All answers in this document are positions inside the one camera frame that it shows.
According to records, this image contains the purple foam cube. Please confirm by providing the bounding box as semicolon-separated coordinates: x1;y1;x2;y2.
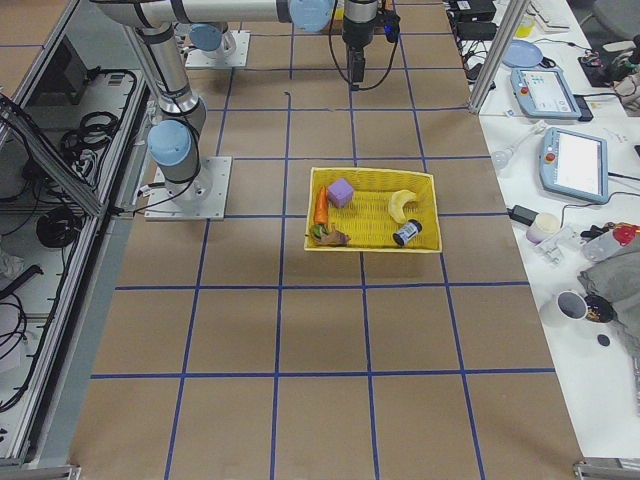
327;178;354;208

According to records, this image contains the teach pendant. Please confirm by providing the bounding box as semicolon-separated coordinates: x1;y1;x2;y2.
510;68;581;120
538;127;609;204

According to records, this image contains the yellow toy banana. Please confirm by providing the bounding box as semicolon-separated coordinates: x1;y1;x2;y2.
387;189;417;225

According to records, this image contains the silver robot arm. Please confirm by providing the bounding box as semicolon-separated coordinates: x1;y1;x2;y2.
97;1;337;208

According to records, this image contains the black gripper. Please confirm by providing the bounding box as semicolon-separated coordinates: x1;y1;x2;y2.
342;0;376;83

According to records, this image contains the white mug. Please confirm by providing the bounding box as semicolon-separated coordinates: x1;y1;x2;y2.
539;290;588;327

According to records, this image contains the far teach pendant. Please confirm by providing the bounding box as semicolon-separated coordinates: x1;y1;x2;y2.
510;68;581;120

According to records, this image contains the orange toy carrot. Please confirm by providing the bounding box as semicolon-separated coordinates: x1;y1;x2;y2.
313;186;329;225

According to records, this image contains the grey cloth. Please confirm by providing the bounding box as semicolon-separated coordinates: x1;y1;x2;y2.
578;247;639;358

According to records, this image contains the blue round plate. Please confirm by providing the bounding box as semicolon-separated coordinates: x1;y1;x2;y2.
502;39;544;68

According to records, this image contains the black silver battery can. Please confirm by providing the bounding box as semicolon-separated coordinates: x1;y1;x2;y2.
392;219;423;247

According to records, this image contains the brown toy animal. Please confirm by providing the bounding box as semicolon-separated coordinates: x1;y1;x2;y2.
317;225;350;247

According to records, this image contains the black bowl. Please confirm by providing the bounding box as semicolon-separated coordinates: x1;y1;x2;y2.
584;294;617;324

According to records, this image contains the white purple jar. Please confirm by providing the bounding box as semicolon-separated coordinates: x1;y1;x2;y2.
525;212;560;244

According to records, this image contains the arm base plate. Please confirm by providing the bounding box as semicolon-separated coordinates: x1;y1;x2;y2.
143;156;232;221
185;24;250;70

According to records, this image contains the near teach pendant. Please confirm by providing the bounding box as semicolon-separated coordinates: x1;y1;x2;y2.
538;127;609;204

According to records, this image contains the aluminium frame post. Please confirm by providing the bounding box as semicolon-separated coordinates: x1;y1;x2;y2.
468;0;530;114

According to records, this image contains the side cabinet frame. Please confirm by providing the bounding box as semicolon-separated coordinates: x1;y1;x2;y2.
1;1;153;478

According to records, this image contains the black power adapter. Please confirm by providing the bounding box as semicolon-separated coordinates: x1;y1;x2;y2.
507;205;539;227

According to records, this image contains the white light bulb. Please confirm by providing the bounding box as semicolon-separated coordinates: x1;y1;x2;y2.
491;147;515;170

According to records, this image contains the yellow woven basket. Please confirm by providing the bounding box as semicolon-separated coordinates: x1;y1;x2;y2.
304;167;442;253

